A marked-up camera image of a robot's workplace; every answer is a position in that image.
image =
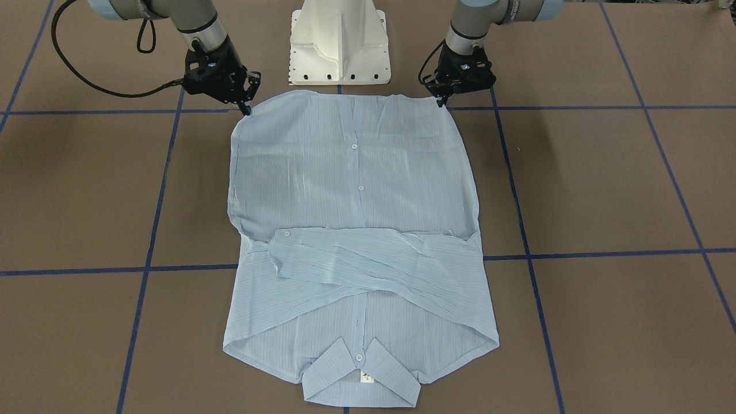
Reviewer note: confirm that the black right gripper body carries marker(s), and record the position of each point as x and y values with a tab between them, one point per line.
229	59

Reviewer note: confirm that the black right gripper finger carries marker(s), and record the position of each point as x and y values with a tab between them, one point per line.
245	108

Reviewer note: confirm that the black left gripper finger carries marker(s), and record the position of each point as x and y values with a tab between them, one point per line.
441	101

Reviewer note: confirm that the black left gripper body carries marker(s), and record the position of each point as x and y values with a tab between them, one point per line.
447	60

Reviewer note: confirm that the light blue button-up shirt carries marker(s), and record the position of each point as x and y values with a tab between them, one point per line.
361	273

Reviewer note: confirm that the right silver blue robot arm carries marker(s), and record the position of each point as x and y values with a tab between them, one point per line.
190	18

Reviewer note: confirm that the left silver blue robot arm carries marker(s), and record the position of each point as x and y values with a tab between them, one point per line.
472	20

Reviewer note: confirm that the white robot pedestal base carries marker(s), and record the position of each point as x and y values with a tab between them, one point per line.
342	43

